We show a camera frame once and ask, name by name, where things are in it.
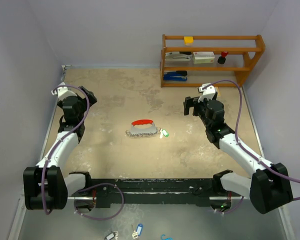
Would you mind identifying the green tagged key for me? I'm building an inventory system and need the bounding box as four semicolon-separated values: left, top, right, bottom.
159;128;169;139

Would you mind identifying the red handled key organizer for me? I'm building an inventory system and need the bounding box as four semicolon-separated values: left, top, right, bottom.
125;119;159;137

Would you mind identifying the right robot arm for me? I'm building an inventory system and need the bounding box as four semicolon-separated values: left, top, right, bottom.
183;97;293;214

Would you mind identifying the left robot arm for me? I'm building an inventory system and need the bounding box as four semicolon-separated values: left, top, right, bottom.
23;83;98;215

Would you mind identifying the blue black stapler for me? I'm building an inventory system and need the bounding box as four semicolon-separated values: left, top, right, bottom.
163;70;188;82

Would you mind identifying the white red box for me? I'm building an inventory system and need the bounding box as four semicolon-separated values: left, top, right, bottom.
192;51;215;64

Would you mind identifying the grey stapler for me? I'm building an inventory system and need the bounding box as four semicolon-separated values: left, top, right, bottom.
165;51;192;62

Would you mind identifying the wooden shelf rack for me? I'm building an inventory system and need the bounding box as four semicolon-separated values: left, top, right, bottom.
160;34;266;87

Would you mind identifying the red black stamp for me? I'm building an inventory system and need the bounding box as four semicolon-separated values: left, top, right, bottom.
217;51;229;65

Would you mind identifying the yellow lidded container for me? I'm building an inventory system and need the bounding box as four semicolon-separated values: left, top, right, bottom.
183;36;194;46

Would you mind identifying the blue hook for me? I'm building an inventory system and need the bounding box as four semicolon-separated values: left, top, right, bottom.
160;234;174;240

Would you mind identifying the black tagged key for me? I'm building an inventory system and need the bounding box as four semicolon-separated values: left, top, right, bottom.
104;231;119;240

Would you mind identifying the blue tagged key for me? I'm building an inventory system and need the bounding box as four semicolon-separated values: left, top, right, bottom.
131;223;144;240

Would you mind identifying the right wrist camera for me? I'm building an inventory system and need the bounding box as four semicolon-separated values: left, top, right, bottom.
197;83;218;102

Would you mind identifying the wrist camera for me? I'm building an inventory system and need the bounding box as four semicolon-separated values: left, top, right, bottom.
197;83;218;102
51;82;77;101

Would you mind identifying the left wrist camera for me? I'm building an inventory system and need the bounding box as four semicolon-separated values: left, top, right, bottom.
51;82;77;101

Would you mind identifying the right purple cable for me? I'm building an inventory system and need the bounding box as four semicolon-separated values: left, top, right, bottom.
206;79;300;186

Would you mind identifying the black base frame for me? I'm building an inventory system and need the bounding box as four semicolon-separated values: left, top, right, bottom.
81;171;238;209

